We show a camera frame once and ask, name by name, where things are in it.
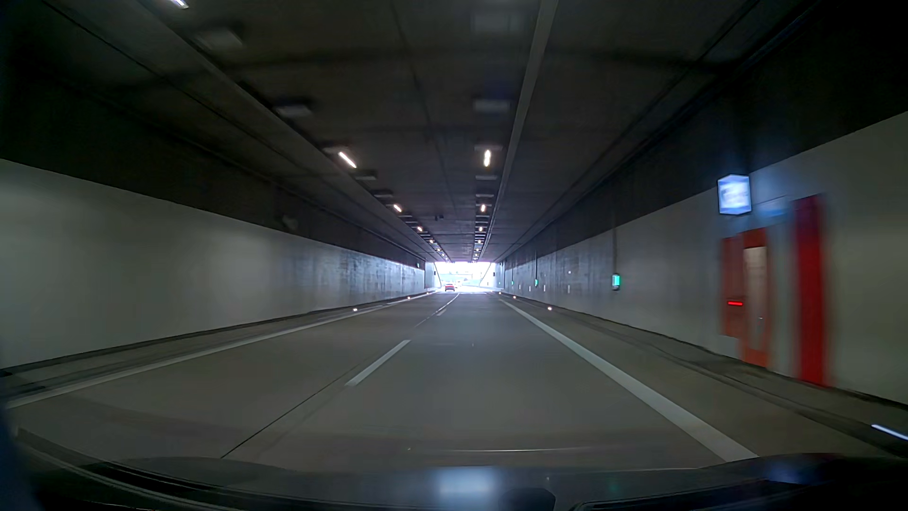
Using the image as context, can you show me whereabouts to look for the red emergency door niche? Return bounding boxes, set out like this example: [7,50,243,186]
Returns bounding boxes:
[720,194,829,386]

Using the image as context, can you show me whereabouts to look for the car's own bonnet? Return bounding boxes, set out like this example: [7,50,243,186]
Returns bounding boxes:
[14,429,908,511]

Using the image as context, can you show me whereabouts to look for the row of ceiling lamps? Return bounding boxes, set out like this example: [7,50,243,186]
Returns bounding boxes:
[167,0,498,262]

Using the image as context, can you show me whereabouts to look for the blue lit box sign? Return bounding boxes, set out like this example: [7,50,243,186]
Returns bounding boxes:
[717,174,753,216]

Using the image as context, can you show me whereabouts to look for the raised grey kerb walkway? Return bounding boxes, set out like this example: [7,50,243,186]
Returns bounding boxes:
[0,291,434,409]
[497,290,908,455]

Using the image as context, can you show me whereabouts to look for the grey concrete tunnel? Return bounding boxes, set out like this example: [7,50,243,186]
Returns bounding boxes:
[0,0,908,407]

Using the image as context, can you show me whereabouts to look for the grey asphalt road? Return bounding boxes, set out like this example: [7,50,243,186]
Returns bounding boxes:
[6,290,881,473]

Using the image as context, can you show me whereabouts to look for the road markings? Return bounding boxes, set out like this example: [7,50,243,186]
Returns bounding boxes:
[6,291,759,463]

